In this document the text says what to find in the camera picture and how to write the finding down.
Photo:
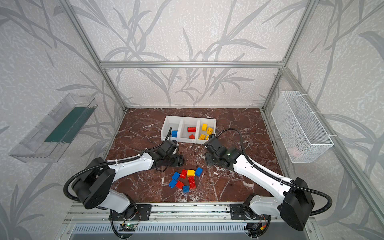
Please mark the red long lego brick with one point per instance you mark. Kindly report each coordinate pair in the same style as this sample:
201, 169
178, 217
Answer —
192, 183

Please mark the pink object in basket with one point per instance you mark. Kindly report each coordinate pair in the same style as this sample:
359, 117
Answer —
295, 153

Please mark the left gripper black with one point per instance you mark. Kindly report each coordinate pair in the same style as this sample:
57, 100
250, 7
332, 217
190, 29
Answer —
175, 160

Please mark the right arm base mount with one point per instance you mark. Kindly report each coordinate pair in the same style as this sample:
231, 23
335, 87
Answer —
244, 212

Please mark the blue lego brick mid-left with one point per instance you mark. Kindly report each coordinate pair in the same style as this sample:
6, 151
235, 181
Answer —
176, 176

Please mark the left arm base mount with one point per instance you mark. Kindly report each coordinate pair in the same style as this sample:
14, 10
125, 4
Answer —
139, 212

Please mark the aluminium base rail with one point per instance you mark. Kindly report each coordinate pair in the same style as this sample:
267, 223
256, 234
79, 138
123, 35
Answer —
183, 212

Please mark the blue lego brick bottom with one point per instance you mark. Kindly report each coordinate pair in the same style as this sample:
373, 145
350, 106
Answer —
186, 189

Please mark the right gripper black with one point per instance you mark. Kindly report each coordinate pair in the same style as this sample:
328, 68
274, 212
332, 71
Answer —
212, 159

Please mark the red lego brick middle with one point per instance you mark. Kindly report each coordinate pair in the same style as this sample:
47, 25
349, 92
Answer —
183, 174

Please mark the green circuit board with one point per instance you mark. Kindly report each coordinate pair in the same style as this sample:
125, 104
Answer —
128, 227

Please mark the red lego brick lower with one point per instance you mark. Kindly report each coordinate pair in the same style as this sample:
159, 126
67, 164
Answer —
180, 185

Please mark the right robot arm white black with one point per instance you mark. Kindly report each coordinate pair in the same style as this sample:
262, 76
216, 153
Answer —
291, 200

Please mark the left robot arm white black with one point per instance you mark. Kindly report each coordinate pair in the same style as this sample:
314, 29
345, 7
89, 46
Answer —
92, 186

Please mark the white three-compartment sorting bin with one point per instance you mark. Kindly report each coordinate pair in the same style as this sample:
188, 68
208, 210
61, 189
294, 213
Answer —
180, 124

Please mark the white wire mesh basket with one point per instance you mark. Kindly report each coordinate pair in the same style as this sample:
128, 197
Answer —
299, 126

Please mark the clear acrylic wall shelf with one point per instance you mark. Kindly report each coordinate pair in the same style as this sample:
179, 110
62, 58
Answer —
48, 141

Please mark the red long lego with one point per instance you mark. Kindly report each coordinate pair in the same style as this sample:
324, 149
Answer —
191, 129

